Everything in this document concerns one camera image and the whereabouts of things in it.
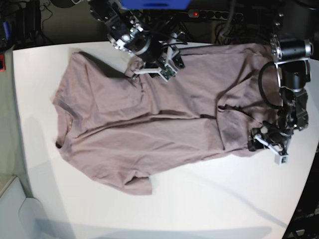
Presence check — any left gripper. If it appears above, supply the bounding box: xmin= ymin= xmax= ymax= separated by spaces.
xmin=248 ymin=121 xmax=293 ymax=155

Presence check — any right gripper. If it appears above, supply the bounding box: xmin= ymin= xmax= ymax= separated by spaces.
xmin=132 ymin=31 xmax=188 ymax=79

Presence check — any mauve t-shirt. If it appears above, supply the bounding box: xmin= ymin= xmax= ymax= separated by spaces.
xmin=53 ymin=43 xmax=277 ymax=195

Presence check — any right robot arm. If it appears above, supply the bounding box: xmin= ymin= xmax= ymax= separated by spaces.
xmin=88 ymin=0 xmax=187 ymax=82

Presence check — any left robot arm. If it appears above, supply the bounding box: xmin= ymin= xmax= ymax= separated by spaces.
xmin=248 ymin=0 xmax=319 ymax=160

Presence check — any black power strip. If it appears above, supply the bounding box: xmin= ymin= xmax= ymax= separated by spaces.
xmin=188 ymin=9 xmax=230 ymax=20

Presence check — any blue box overhead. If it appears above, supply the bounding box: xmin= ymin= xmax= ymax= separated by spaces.
xmin=121 ymin=0 xmax=191 ymax=10

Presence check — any red clamp at table edge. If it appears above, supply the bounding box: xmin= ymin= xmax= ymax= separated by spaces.
xmin=0 ymin=54 xmax=5 ymax=72

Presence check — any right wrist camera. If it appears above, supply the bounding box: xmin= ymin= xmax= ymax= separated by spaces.
xmin=159 ymin=65 xmax=177 ymax=82

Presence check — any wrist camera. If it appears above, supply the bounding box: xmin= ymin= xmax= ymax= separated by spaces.
xmin=275 ymin=154 xmax=289 ymax=165
xmin=159 ymin=65 xmax=177 ymax=82

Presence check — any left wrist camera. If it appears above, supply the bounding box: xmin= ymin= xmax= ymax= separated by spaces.
xmin=275 ymin=154 xmax=289 ymax=165

